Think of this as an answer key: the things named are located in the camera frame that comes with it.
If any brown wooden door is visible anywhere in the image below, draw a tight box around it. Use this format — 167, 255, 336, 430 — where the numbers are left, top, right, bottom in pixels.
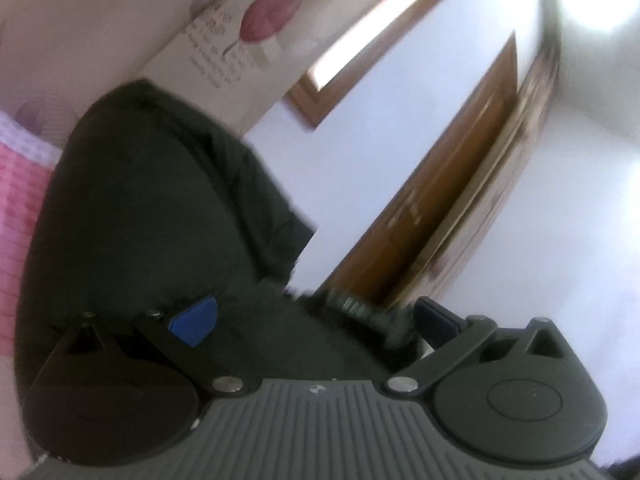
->
320, 38, 559, 307

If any beige leaf-print curtain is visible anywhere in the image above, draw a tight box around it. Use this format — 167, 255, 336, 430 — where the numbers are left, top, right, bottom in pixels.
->
1, 0, 381, 145

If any black jacket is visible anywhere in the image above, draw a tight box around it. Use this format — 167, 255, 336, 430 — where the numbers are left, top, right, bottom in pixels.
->
13, 78, 426, 466

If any pink checkered bed sheet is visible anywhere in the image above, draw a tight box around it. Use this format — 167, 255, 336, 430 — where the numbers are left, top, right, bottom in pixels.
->
0, 112, 64, 480

